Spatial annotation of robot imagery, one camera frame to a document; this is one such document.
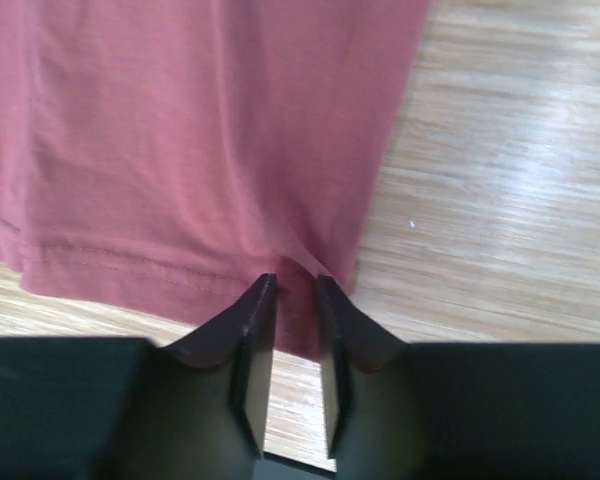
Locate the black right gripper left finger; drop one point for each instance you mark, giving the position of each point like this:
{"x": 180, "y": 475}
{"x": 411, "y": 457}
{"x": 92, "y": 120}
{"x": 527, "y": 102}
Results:
{"x": 200, "y": 405}

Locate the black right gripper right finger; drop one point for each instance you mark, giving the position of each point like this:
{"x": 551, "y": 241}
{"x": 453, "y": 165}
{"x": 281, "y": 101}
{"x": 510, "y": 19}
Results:
{"x": 373, "y": 424}

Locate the red tank top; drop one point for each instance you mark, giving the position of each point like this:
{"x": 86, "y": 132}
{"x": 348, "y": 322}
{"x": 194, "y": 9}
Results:
{"x": 161, "y": 155}

